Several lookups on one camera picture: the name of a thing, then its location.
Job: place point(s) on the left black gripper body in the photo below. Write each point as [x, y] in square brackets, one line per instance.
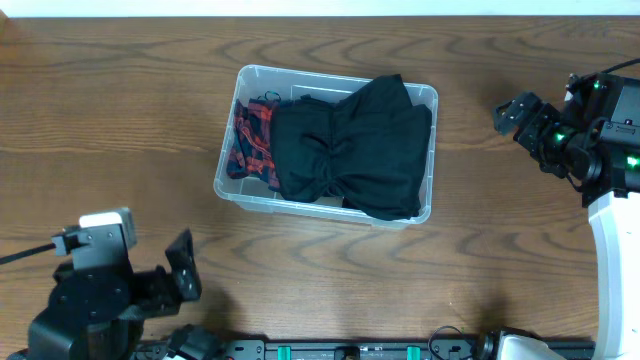
[183, 267]

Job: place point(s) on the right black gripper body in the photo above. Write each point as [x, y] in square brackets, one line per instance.
[547, 138]

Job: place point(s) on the large black garment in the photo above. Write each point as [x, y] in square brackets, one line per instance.
[370, 149]

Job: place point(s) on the red navy plaid shirt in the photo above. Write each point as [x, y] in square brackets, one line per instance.
[251, 155]

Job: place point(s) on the dark green cloth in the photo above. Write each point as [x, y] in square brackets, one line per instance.
[270, 96]

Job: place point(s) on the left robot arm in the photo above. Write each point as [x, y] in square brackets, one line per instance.
[99, 304]

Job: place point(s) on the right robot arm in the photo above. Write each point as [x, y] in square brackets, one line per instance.
[594, 144]

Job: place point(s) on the clear plastic storage bin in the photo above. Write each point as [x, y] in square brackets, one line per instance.
[252, 194]

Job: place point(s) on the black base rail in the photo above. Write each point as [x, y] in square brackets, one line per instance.
[194, 342]

